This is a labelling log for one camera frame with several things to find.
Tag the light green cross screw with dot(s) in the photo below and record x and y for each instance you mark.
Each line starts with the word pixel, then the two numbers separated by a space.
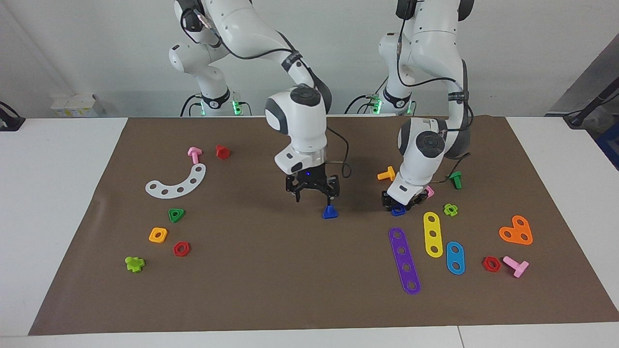
pixel 134 264

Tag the dark blue square nut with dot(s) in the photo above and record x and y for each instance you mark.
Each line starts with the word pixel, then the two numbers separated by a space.
pixel 398 212

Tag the green triangular plastic nut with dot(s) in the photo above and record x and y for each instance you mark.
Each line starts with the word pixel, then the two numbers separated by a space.
pixel 176 220

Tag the yellow three-hole plastic plate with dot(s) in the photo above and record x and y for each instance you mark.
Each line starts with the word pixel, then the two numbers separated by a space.
pixel 432 227

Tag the orange heart-shaped plastic plate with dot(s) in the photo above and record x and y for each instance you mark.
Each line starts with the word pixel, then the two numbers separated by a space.
pixel 515 229

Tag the red hexagon-head plastic screw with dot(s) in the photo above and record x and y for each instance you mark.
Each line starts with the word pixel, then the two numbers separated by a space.
pixel 222 152

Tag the blue two-hole plastic plate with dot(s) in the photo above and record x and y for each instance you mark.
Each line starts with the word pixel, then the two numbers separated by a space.
pixel 455 257

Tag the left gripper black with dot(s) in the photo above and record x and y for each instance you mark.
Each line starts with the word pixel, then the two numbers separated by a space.
pixel 417 199

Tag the pink plastic screw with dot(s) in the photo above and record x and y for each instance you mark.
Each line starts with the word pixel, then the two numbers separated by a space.
pixel 194 155
pixel 520 267

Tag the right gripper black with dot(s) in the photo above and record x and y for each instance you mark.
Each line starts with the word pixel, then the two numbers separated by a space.
pixel 312 180

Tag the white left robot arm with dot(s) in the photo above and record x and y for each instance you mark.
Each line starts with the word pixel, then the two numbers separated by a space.
pixel 435 48

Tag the orange plastic screw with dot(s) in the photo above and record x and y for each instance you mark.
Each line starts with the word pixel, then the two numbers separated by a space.
pixel 387 174

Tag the red hexagonal plastic nut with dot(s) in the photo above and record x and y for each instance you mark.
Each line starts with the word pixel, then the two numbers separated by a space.
pixel 485 267
pixel 176 252

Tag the purple four-hole plastic plate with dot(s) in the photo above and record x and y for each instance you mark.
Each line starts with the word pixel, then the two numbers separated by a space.
pixel 404 259

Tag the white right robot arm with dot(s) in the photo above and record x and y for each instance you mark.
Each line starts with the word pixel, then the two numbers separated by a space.
pixel 300 125

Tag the blue crate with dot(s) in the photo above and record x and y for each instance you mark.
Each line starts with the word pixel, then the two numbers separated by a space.
pixel 610 145

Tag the orange square plastic nut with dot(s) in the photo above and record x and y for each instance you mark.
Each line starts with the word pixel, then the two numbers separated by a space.
pixel 152 239

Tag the pink square plastic nut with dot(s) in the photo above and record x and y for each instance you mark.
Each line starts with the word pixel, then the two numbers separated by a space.
pixel 430 193

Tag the brown table mat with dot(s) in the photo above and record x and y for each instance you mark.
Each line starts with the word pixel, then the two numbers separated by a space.
pixel 290 270

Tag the light green cross nut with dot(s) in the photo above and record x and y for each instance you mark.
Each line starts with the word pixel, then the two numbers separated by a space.
pixel 447 211

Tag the black stand pole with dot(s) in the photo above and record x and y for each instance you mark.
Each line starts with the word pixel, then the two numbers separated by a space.
pixel 592 104

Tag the black clamp base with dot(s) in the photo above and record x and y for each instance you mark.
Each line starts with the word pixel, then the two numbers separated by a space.
pixel 9 123

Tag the white curved five-hole plate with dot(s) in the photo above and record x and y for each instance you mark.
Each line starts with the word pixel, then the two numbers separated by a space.
pixel 172 191

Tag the dark green plastic screw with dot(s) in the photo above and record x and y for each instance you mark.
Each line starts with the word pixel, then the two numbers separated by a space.
pixel 456 181

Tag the white rectangular box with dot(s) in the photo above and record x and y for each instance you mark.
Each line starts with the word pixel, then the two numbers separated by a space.
pixel 77 105

